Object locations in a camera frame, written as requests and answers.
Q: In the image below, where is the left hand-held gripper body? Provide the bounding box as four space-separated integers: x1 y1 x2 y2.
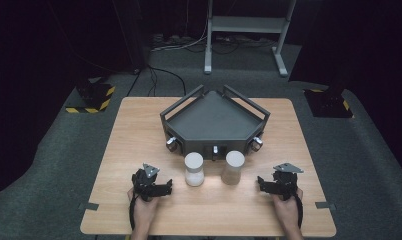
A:
131 162 164 203

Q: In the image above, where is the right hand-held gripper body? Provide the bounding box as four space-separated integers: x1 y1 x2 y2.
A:
270 162 305 202

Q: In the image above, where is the glass jar with white powder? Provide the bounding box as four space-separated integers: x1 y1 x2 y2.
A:
183 151 206 188

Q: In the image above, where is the glass jar with beige powder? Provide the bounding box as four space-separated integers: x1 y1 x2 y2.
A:
221 150 246 186

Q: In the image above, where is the dark grey corner shelf rack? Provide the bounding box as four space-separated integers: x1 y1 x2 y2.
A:
159 83 272 162

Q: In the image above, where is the person's left hand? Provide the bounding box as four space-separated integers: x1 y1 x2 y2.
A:
126 186 161 224

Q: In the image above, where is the person's right hand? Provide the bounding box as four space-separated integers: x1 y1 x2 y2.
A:
271 187 304 225

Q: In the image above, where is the grey tape strip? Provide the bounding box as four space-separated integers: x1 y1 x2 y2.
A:
314 201 337 211
77 201 100 212

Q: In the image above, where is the black hazard-striped stand base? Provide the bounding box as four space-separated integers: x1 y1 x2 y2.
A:
65 76 117 115
303 87 355 119

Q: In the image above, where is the white metal stand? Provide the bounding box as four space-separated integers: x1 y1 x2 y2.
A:
203 0 297 78

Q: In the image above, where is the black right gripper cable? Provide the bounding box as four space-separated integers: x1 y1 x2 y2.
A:
294 192 305 230

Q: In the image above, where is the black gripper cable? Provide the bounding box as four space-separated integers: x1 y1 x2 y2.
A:
294 192 305 230
128 194 139 232

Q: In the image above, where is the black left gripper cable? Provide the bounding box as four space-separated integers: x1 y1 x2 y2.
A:
128 194 139 232

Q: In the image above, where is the black floor cable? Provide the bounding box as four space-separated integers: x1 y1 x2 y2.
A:
146 64 188 98

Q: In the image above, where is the white floor cable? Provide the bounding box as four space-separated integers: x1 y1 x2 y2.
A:
151 18 209 53

